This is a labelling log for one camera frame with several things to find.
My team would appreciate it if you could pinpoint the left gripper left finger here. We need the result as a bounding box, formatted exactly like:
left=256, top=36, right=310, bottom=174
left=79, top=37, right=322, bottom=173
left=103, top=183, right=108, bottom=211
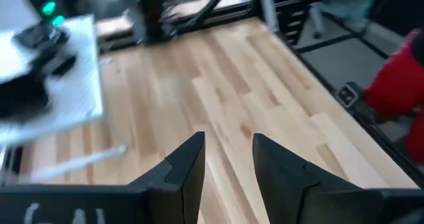
left=127, top=131, right=206, bottom=224

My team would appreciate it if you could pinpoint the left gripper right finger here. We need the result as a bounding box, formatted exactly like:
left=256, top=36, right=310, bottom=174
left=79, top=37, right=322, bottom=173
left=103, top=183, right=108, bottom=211
left=252, top=133, right=364, bottom=224

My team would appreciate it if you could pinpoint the black wavy square mini plate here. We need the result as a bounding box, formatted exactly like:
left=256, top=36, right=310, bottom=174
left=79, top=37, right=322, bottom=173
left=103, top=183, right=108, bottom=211
left=0, top=72, right=52, bottom=121

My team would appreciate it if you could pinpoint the black leaf-shaped mini plate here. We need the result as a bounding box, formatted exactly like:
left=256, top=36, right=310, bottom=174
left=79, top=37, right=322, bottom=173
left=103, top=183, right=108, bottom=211
left=12, top=21, right=71, bottom=50

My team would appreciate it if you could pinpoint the white perforated metal shelf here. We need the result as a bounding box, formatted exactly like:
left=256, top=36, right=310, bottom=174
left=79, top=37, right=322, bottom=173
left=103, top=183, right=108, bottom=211
left=0, top=14, right=129, bottom=185

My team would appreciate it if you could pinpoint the person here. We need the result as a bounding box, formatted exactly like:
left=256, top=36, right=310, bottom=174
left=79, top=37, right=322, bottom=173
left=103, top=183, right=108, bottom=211
left=362, top=27, right=424, bottom=167

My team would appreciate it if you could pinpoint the black computer with green lights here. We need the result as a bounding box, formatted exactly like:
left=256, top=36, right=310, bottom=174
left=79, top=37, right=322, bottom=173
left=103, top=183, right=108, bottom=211
left=28, top=0, right=67, bottom=28

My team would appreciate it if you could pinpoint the black table-level camera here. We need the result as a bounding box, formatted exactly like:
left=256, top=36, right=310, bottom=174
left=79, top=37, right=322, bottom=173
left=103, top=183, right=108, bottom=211
left=334, top=82, right=364, bottom=109

